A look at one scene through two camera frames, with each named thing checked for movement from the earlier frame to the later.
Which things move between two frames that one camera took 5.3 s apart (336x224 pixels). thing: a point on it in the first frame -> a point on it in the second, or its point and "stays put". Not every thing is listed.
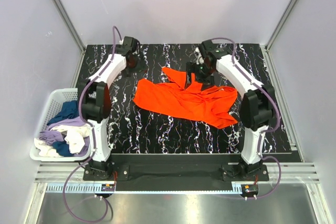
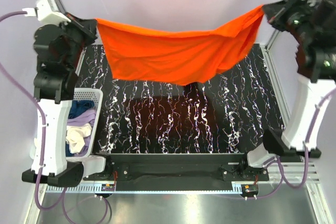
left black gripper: x=138 y=64 -> x=85 y=28
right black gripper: x=192 y=71 -> x=274 y=12
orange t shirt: x=211 y=104 -> x=177 y=56
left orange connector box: x=107 y=188 stays put
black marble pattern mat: x=135 y=129 stays put
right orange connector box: x=249 y=189 stays put
